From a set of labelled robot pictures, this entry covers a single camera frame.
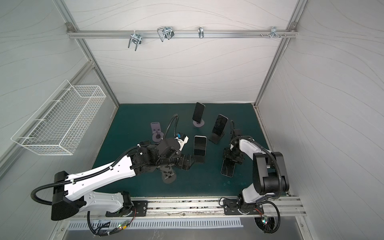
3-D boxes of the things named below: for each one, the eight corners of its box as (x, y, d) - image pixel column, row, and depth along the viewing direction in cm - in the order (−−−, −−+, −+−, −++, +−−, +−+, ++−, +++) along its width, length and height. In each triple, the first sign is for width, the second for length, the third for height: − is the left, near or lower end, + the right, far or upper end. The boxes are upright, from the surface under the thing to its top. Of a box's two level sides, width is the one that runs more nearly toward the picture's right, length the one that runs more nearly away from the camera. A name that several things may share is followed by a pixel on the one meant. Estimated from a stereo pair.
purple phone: (211, 135, 104) (214, 120, 91) (216, 129, 108) (219, 113, 94) (220, 140, 102) (224, 125, 88) (224, 133, 105) (228, 117, 92)
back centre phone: (192, 123, 110) (192, 108, 97) (196, 116, 114) (197, 101, 102) (200, 126, 108) (201, 112, 96) (204, 119, 112) (205, 104, 100)
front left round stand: (159, 183, 82) (157, 180, 78) (161, 169, 88) (160, 166, 84) (175, 183, 83) (174, 180, 78) (176, 169, 88) (176, 166, 84)
